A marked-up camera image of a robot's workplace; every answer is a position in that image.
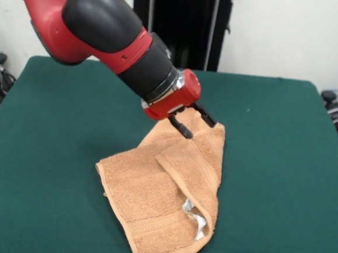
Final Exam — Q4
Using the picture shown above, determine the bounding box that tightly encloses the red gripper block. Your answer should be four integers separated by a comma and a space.
141, 65, 222, 142

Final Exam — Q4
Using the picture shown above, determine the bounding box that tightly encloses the tan terry towel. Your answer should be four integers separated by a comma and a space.
88, 100, 228, 253

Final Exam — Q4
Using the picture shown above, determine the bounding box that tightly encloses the dark green table cloth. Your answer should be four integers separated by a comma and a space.
0, 51, 338, 253

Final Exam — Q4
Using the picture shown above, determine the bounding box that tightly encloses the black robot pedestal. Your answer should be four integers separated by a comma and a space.
123, 0, 246, 74

